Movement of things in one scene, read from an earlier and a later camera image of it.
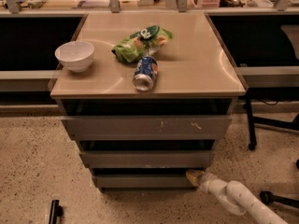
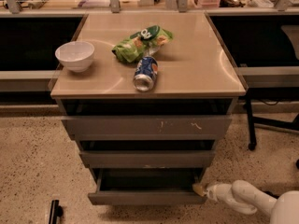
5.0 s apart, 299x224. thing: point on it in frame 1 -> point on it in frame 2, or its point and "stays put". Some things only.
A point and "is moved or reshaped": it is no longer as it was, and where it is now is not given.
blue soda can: (145, 74) stays put
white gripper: (206, 182) -> (212, 191)
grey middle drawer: (148, 159) stays put
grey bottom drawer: (145, 180) is moved or reshaped
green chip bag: (145, 42) stays put
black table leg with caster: (293, 124) stays put
